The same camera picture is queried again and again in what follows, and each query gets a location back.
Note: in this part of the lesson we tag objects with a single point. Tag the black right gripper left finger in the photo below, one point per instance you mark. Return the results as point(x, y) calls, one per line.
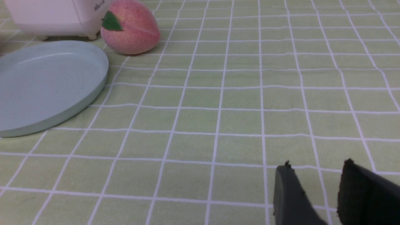
point(291, 204)

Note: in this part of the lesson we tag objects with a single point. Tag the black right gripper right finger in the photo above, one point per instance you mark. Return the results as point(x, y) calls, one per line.
point(365, 198)

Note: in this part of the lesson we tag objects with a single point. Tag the green checkered tablecloth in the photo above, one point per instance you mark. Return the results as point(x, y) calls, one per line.
point(191, 132)

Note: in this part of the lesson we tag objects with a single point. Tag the pink peach with leaf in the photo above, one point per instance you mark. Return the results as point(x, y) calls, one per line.
point(129, 27)

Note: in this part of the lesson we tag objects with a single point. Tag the light blue round plate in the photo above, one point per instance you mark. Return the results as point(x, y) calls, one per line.
point(46, 84)

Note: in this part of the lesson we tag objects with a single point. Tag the white toaster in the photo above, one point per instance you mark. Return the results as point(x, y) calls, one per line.
point(58, 18)

